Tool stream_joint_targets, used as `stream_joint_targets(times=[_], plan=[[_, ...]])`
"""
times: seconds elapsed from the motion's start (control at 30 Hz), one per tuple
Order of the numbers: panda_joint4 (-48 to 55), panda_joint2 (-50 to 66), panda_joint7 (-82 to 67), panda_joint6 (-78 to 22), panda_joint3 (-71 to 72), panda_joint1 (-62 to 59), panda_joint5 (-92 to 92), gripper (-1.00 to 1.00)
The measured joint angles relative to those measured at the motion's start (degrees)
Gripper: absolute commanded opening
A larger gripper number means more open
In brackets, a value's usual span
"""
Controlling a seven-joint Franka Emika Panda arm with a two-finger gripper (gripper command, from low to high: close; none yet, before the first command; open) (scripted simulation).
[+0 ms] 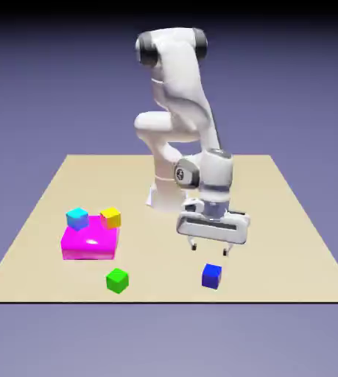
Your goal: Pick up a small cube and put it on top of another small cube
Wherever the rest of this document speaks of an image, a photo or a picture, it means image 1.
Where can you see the small green cube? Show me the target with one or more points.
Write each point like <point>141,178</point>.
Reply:
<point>117,280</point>

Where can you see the small cyan cube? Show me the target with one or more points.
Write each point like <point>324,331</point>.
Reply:
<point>77,218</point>

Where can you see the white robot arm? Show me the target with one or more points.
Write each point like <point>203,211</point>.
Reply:
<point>183,88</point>

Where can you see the small blue cube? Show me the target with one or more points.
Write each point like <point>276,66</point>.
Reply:
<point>211,276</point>

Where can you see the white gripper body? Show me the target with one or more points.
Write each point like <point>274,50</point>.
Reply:
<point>212,228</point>

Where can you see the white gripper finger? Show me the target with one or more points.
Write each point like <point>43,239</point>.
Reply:
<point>193,244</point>
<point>226,249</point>

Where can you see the small yellow cube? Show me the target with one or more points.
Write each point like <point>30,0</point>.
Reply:
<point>111,218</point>

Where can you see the large magenta box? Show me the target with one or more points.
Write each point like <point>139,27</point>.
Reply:
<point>89,241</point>

